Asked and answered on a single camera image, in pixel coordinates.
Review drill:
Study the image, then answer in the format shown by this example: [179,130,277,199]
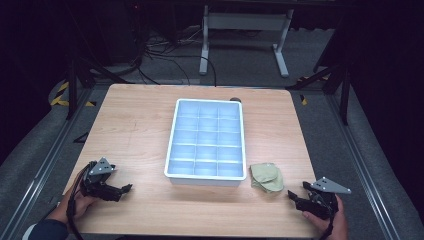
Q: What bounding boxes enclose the yellow black floor tape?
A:
[49,81,98,108]
[296,74,332,107]

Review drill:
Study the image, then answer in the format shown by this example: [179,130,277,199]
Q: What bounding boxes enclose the grey aluminium floor rail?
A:
[0,87,101,240]
[324,93,418,240]

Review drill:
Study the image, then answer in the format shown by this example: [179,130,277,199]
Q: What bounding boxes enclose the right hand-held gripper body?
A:
[301,176,352,221]

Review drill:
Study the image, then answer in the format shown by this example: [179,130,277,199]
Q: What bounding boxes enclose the black floor cables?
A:
[133,26,218,88]

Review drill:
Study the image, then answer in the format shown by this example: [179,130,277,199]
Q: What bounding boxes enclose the person's left hand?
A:
[55,170,100,225]

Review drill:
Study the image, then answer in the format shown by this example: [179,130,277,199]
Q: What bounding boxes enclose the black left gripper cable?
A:
[65,162,98,240]

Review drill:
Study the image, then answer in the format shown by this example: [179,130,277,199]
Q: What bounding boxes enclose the folded green cloth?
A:
[249,162,285,195]

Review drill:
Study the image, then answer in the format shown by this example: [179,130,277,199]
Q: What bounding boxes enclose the white compartment tray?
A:
[163,97,248,187]

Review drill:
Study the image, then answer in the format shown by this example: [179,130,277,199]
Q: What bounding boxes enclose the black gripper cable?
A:
[65,162,98,240]
[319,213,336,240]

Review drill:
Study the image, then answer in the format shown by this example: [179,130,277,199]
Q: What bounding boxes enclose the person's right hand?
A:
[301,194,350,240]

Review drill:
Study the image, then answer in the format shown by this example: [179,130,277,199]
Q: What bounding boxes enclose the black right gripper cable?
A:
[319,213,336,240]

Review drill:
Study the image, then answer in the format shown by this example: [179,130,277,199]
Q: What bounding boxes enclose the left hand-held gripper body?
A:
[79,156,117,202]

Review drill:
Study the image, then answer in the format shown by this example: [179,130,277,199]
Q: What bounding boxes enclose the black metal stand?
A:
[65,49,129,121]
[285,19,352,127]

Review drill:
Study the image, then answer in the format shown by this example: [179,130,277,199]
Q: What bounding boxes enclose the white metal desk frame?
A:
[198,4,295,79]

